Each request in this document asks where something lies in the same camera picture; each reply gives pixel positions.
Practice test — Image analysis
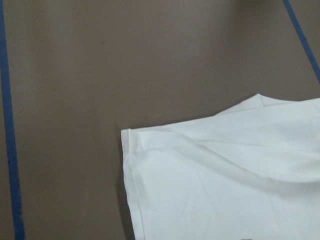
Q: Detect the white long-sleeve printed shirt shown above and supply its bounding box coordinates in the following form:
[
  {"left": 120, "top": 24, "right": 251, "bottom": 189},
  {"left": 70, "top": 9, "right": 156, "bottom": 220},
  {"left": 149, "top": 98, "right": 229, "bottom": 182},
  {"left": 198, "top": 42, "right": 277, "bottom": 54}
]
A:
[{"left": 121, "top": 94, "right": 320, "bottom": 240}]

